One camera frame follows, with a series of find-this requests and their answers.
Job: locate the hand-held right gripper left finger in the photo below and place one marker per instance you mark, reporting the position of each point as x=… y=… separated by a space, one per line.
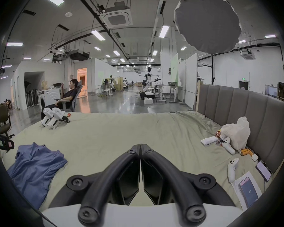
x=118 y=167

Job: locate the white plastic bag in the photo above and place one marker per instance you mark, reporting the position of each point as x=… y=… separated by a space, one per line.
x=237 y=131

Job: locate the small white adapter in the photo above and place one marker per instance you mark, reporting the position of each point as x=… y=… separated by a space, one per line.
x=254 y=158

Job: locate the black swivel chair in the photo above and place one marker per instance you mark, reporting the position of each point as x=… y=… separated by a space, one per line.
x=3 y=116

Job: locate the grey padded headboard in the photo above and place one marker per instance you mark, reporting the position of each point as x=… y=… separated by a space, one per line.
x=250 y=112

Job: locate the spare white hand-held gripper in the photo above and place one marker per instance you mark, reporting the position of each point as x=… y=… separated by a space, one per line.
x=46 y=114
x=58 y=116

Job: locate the small colourful packet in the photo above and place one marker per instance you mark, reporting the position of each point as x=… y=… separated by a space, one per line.
x=218 y=134

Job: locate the white paper sheet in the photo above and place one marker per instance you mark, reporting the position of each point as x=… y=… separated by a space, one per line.
x=239 y=194

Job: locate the grey office chair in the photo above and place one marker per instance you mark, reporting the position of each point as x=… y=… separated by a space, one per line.
x=77 y=96

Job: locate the white hand controller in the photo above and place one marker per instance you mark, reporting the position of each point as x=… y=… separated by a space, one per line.
x=228 y=146
x=232 y=171

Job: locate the white washing machine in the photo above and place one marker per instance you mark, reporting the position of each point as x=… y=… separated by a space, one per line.
x=48 y=98

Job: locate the white oblong pouch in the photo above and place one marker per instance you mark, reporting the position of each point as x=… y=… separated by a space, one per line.
x=209 y=141

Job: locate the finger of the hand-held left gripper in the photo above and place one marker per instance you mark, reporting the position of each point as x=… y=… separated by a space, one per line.
x=3 y=143

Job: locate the round grey softbox lamp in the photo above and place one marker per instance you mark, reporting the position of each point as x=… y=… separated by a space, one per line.
x=207 y=21

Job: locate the small orange cylinder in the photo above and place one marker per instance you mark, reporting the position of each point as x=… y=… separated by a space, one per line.
x=245 y=152

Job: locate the bed with pale green sheet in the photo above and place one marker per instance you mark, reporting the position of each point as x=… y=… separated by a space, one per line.
x=132 y=129

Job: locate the pink-framed phone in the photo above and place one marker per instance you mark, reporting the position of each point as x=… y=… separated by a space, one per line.
x=248 y=191

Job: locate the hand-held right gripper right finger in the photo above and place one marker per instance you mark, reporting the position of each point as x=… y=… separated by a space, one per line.
x=163 y=167

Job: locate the dark blue shirt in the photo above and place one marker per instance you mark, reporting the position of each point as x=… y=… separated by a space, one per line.
x=35 y=169

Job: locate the white desk on wheels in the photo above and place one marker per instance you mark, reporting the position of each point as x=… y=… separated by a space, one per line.
x=170 y=91

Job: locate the black-framed phone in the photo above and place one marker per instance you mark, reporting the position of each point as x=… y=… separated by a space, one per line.
x=263 y=171

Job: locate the white humanoid robot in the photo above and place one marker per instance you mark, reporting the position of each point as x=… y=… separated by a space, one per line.
x=148 y=85

